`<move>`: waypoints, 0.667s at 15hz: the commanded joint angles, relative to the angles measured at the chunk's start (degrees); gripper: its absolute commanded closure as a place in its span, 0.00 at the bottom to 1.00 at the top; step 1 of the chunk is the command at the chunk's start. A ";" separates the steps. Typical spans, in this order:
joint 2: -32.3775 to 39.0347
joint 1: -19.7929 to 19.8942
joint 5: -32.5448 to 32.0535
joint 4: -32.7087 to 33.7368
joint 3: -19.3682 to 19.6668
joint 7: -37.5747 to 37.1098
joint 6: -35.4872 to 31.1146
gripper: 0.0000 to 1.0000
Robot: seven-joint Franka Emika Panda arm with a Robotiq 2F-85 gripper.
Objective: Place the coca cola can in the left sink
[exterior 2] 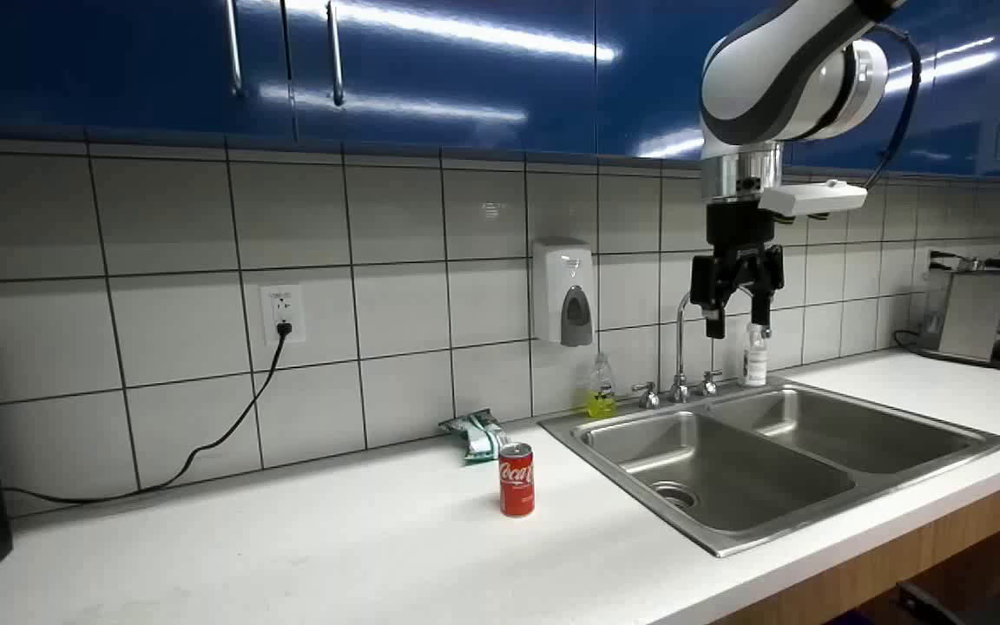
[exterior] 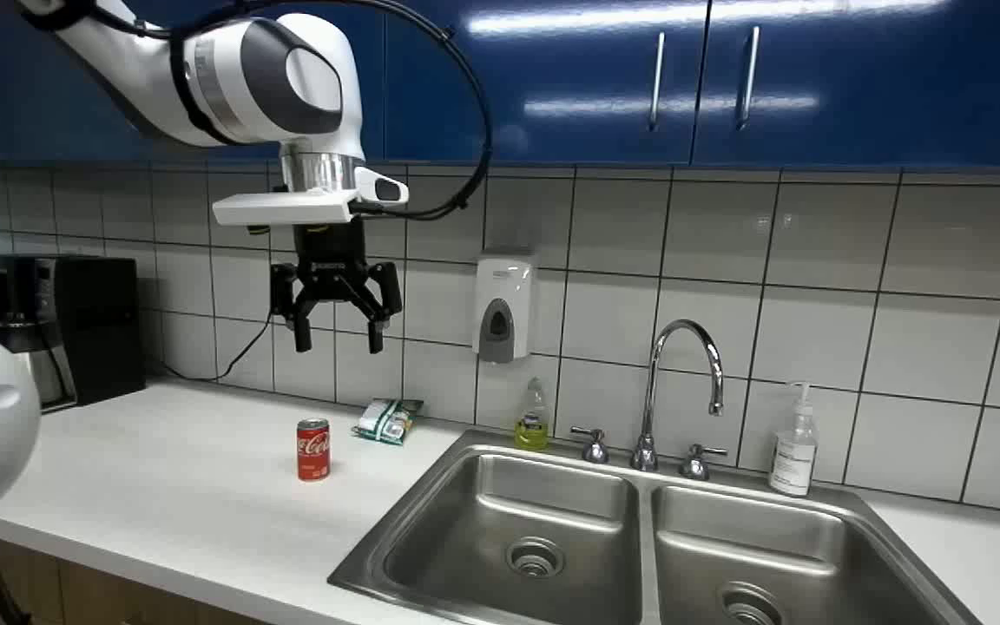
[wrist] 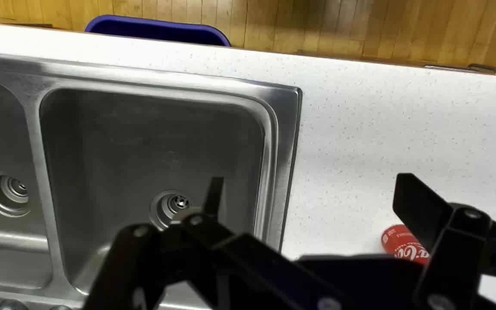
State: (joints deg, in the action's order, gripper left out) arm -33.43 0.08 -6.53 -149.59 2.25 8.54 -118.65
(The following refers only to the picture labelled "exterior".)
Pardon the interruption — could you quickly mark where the black coffee machine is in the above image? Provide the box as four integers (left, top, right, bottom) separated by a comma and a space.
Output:
0, 253, 153, 413

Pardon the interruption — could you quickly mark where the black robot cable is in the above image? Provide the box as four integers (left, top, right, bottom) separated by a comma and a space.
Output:
164, 0, 495, 226

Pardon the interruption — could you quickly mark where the green white sponge pack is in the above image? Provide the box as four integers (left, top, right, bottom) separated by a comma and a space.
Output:
351, 397, 428, 446

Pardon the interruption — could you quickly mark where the chrome faucet handle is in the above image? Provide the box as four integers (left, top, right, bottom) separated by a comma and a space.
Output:
565, 422, 613, 469
675, 439, 731, 483

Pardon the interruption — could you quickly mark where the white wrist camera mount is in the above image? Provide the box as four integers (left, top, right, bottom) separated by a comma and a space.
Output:
208, 163, 414, 229

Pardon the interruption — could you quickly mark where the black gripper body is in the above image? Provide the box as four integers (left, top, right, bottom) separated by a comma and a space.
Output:
292, 216, 372, 291

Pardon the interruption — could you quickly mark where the chrome gooseneck faucet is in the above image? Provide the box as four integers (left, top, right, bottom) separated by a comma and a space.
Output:
623, 315, 731, 475

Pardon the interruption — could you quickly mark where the red coca cola can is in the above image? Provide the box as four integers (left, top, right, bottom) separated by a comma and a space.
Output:
295, 417, 337, 484

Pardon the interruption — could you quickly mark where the steel sink drain strainer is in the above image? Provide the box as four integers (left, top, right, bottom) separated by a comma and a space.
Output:
719, 577, 785, 625
503, 530, 568, 584

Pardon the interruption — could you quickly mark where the wooden base cabinet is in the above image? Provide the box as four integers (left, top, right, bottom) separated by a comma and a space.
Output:
0, 534, 273, 625

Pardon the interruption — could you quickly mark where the thin black power cord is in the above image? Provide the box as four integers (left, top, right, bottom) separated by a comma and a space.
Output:
216, 310, 278, 385

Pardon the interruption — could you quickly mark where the stainless steel double sink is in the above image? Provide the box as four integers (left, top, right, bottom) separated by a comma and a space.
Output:
325, 425, 984, 625

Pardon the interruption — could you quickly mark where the blue cabinet door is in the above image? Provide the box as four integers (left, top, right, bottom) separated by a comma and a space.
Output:
0, 0, 711, 174
692, 0, 1000, 179

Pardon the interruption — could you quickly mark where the clear pump soap bottle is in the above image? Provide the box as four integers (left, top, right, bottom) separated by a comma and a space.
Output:
765, 378, 824, 500

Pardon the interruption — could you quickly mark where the yellow dish soap bottle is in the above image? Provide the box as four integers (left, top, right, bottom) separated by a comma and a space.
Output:
505, 376, 556, 456

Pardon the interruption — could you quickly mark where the silver cabinet door handle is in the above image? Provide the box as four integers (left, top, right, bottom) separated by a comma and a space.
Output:
734, 22, 768, 134
645, 27, 668, 134

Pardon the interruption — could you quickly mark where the white wall soap dispenser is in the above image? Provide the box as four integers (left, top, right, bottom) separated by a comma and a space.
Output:
471, 253, 538, 363

